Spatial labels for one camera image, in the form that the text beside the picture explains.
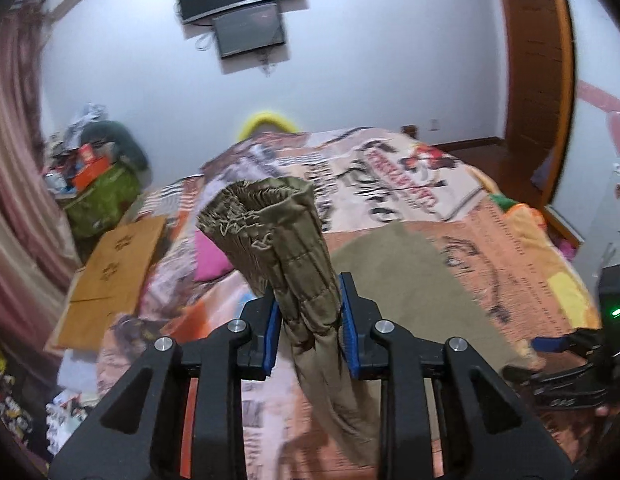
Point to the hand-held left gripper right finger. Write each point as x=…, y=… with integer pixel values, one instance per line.
x=350, y=335

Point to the striped pink curtain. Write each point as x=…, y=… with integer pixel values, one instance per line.
x=15, y=185

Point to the wooden bedpost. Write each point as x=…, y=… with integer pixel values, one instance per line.
x=409, y=131

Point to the white wall socket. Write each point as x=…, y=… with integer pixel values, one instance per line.
x=433, y=124

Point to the flat cardboard box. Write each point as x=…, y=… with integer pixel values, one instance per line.
x=115, y=270

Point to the green storage bag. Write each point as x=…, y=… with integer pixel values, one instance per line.
x=102, y=205

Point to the yellow hoop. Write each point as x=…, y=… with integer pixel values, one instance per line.
x=265, y=119

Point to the pile of clothes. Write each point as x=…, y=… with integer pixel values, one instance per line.
x=87, y=117

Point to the olive green pants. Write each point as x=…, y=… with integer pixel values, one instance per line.
x=300, y=260

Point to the grey plush pillow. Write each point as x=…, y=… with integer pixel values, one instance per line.
x=125, y=140

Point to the white paper pile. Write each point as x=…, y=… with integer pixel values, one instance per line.
x=70, y=385

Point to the orange box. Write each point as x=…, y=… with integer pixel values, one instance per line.
x=90, y=172

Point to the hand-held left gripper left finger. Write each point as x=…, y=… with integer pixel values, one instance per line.
x=270, y=335

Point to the pink garment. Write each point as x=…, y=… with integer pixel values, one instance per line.
x=210, y=260

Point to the red box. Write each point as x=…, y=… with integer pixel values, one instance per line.
x=86, y=152

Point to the printed bed sheet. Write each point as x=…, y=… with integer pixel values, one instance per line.
x=514, y=270

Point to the wooden door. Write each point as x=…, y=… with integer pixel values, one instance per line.
x=534, y=85

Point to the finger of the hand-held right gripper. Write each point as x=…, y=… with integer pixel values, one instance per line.
x=547, y=345
x=549, y=377

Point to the black patterned cloth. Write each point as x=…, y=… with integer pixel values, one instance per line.
x=10, y=400

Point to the pink object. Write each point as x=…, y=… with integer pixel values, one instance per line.
x=564, y=250

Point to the white appliance with stickers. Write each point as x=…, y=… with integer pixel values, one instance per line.
x=604, y=220

